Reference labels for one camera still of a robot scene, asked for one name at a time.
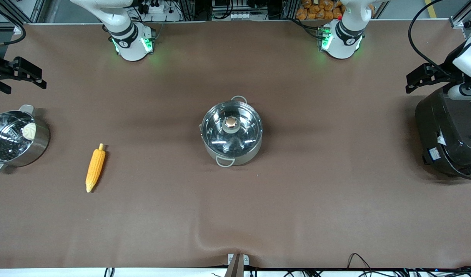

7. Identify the yellow corn cob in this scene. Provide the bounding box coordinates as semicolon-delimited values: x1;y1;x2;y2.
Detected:
85;143;107;194

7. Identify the glass pot lid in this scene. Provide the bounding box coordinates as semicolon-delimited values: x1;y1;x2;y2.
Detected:
201;101;263;157

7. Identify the stainless steel steamer pot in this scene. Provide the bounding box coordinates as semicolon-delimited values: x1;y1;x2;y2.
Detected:
0;104;51;174

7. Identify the black rice cooker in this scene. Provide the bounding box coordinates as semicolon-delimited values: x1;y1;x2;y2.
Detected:
414;85;471;182

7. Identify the white steamed bun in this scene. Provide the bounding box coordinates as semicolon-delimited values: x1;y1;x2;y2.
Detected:
22;122;37;140

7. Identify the bag of orange snacks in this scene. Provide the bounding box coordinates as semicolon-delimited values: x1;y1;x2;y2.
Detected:
296;0;375;21

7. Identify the white power strip with plugs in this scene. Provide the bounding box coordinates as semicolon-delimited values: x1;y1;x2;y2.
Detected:
137;0;166;15

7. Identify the brown tablecloth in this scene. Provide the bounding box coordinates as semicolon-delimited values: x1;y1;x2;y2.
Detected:
0;19;471;270

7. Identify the brown pole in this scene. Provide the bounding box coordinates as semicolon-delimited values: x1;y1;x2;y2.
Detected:
224;254;245;277

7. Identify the aluminium frame profile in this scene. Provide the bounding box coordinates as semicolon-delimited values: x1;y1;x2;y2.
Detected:
0;0;51;24
449;0;471;30

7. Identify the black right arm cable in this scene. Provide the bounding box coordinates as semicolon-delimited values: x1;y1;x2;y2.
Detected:
0;5;27;48

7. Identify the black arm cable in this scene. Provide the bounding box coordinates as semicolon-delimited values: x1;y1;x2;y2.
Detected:
407;0;448;72
0;5;27;48

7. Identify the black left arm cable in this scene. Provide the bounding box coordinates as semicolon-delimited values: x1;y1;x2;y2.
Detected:
407;0;448;72

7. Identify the black looped cable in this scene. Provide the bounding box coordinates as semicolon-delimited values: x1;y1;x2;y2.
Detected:
346;253;375;272

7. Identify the metal table clamp bracket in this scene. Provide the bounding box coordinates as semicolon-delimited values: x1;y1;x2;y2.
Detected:
227;253;250;266

